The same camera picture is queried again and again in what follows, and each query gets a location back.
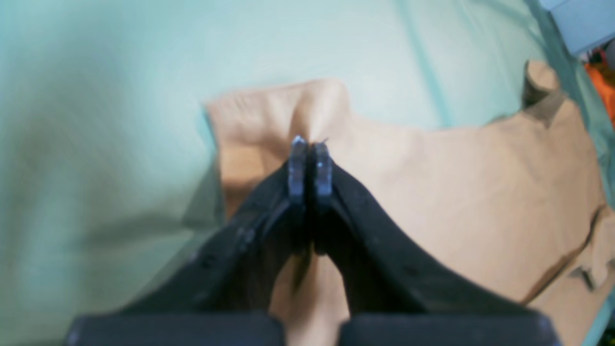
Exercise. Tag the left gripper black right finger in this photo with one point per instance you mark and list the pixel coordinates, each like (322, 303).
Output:
(397, 293)

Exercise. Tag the image left gripper black left finger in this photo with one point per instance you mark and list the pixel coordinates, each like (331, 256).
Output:
(221, 295)

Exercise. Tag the tan orange T-shirt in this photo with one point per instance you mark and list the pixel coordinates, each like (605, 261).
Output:
(517, 205)

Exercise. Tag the light green table cloth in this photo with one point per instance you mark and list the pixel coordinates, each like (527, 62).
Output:
(108, 162)

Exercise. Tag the folded dark orange cloth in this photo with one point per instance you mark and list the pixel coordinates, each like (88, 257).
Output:
(603, 78)

